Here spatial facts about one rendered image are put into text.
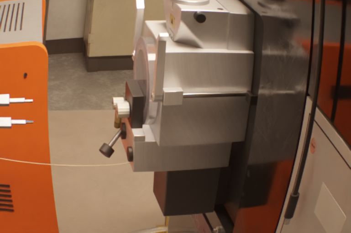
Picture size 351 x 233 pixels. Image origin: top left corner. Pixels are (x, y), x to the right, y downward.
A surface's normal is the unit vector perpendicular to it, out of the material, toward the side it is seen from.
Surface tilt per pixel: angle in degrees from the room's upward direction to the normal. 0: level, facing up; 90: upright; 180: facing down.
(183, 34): 119
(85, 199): 0
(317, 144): 90
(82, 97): 0
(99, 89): 0
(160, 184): 90
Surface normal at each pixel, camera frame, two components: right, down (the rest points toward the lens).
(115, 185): 0.07, -0.92
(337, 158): -0.97, 0.02
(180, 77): 0.22, 0.40
